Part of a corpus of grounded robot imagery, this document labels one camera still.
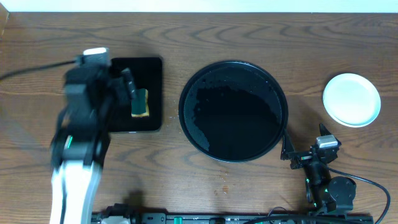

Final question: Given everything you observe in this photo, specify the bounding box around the black rectangular tray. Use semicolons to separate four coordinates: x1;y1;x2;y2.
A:
108;57;163;133

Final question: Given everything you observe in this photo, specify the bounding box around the right black cable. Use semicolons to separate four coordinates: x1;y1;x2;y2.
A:
326;166;392;224

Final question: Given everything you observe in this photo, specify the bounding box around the green yellow sponge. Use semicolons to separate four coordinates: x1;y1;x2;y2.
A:
131;88;149;118

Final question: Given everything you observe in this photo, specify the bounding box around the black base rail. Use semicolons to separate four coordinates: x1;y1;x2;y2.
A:
91;203;374;224

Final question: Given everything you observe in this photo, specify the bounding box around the light blue plate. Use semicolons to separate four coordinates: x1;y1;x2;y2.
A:
322;73;381;128

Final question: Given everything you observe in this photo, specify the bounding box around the black cable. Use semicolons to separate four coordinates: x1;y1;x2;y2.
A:
0;60;78;82
326;166;392;224

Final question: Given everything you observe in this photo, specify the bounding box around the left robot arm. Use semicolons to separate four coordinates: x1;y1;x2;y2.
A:
50;65;136;223

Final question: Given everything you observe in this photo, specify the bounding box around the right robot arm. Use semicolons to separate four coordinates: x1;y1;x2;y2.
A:
280;124;356;216

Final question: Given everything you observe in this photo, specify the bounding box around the left black cable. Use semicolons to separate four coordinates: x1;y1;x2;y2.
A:
0;60;78;82

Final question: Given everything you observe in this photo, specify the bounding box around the round black tray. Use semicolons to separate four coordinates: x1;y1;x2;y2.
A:
178;60;289;163

